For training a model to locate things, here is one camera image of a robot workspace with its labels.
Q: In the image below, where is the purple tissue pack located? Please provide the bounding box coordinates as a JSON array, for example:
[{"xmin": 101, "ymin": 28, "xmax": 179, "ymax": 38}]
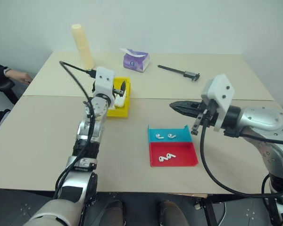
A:
[{"xmin": 119, "ymin": 48, "xmax": 150, "ymax": 73}]

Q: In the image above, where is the black chair armrest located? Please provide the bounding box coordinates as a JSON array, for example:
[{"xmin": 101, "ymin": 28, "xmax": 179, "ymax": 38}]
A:
[{"xmin": 0, "ymin": 80, "xmax": 19, "ymax": 105}]

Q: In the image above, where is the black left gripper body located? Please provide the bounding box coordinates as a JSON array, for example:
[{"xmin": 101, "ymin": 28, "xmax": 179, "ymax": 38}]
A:
[{"xmin": 111, "ymin": 87, "xmax": 124, "ymax": 97}]

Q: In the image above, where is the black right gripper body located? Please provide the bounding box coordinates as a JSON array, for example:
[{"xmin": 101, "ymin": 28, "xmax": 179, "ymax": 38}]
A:
[{"xmin": 190, "ymin": 98, "xmax": 219, "ymax": 135}]

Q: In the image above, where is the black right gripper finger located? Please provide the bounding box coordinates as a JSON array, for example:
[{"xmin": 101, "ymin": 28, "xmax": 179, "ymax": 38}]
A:
[
  {"xmin": 169, "ymin": 100, "xmax": 200, "ymax": 109},
  {"xmin": 173, "ymin": 107, "xmax": 200, "ymax": 116}
]

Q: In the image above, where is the bystander bare hand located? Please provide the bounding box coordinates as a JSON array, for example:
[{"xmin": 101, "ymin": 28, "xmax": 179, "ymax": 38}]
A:
[{"xmin": 7, "ymin": 69, "xmax": 34, "ymax": 85}]

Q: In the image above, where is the tall cream cylinder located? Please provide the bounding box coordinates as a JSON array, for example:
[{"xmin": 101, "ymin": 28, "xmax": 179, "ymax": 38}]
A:
[{"xmin": 71, "ymin": 23, "xmax": 95, "ymax": 68}]

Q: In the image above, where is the black table leg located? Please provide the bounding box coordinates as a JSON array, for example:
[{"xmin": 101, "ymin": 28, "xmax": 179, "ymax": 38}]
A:
[{"xmin": 204, "ymin": 196, "xmax": 219, "ymax": 226}]

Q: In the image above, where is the yellow plastic tray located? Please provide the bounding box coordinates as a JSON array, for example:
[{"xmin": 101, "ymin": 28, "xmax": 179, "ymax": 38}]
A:
[{"xmin": 106, "ymin": 76, "xmax": 132, "ymax": 118}]

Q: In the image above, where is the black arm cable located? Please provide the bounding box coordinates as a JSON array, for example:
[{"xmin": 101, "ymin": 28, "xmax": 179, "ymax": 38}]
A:
[
  {"xmin": 53, "ymin": 60, "xmax": 98, "ymax": 201},
  {"xmin": 200, "ymin": 117, "xmax": 283, "ymax": 201}
]

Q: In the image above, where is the dark rounded shape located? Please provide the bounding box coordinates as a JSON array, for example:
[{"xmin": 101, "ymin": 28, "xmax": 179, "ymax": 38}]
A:
[{"xmin": 158, "ymin": 200, "xmax": 190, "ymax": 226}]

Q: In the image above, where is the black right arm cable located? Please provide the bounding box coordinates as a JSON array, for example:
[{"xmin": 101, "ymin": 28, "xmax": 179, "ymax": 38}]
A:
[{"xmin": 200, "ymin": 117, "xmax": 283, "ymax": 201}]

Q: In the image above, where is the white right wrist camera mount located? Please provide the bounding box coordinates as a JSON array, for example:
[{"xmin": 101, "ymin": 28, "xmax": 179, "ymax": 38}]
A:
[{"xmin": 200, "ymin": 73, "xmax": 235, "ymax": 131}]

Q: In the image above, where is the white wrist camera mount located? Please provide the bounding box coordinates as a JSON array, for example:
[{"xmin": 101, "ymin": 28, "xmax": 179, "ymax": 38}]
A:
[
  {"xmin": 93, "ymin": 67, "xmax": 116, "ymax": 100},
  {"xmin": 200, "ymin": 73, "xmax": 235, "ymax": 131}
]

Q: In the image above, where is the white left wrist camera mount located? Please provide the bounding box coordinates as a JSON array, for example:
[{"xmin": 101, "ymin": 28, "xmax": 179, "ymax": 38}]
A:
[{"xmin": 93, "ymin": 67, "xmax": 116, "ymax": 100}]

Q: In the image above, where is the black vernier caliper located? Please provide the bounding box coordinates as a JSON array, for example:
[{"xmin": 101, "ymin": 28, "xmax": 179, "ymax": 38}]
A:
[{"xmin": 157, "ymin": 65, "xmax": 201, "ymax": 82}]

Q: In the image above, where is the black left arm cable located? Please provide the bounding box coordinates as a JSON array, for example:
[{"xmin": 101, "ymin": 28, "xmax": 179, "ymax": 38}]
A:
[{"xmin": 53, "ymin": 60, "xmax": 98, "ymax": 201}]

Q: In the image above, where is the teal brick-pattern tray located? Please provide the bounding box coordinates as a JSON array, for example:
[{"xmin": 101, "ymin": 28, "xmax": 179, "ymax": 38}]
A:
[{"xmin": 147, "ymin": 124, "xmax": 194, "ymax": 143}]

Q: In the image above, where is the red brick-pattern tray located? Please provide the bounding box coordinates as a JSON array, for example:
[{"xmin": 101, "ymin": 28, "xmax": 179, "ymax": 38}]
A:
[{"xmin": 149, "ymin": 141, "xmax": 199, "ymax": 168}]

